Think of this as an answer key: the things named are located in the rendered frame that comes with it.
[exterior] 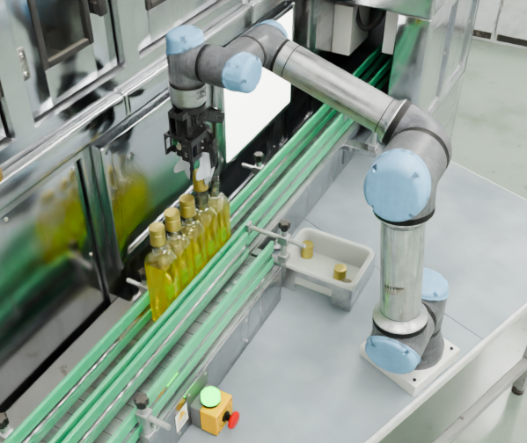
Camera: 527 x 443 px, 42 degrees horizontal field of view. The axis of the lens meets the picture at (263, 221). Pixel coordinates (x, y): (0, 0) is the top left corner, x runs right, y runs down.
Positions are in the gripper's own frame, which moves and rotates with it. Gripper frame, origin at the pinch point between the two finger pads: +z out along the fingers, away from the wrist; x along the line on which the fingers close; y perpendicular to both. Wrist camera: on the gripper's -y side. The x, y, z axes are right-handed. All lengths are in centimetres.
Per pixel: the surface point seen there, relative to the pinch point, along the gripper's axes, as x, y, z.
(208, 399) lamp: 20.0, 30.3, 34.0
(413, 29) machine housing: 16, -98, -2
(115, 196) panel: -11.7, 15.6, 0.1
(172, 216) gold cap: 1.2, 12.6, 2.8
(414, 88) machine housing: 19, -98, 18
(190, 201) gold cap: 1.6, 6.3, 2.7
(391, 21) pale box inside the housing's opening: 5, -108, 1
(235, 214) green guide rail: -3.8, -20.9, 27.1
